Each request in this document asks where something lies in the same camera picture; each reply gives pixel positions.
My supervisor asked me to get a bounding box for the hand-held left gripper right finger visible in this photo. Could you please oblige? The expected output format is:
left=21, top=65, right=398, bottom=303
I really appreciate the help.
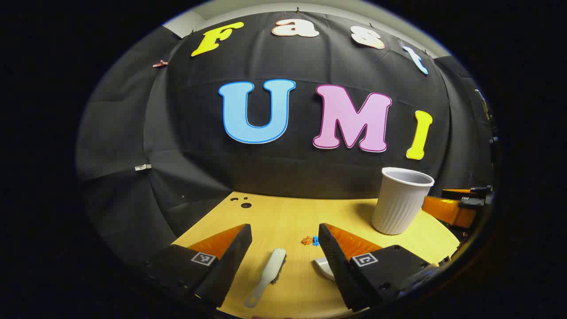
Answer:
left=318, top=223, right=439, bottom=312

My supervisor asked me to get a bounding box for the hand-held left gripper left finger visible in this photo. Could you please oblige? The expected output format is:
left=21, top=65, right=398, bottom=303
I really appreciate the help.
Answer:
left=144, top=224, right=253, bottom=308

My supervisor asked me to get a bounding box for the white dustpan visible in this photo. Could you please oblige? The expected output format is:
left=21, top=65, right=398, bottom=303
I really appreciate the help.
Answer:
left=313, top=258, right=336, bottom=282

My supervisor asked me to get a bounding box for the white ribbed garbage bin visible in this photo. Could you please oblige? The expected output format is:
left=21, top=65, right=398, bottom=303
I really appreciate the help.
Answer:
left=371, top=167, right=435, bottom=235

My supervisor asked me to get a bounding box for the small white broom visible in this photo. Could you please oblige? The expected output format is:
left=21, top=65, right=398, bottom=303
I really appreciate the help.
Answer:
left=243, top=248, right=287, bottom=308

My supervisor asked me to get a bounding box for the wooden desktop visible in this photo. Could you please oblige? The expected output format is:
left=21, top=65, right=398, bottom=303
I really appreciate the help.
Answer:
left=171, top=191, right=461, bottom=319

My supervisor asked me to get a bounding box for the black backdrop cloth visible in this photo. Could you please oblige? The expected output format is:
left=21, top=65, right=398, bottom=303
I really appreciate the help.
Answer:
left=75, top=11, right=497, bottom=266

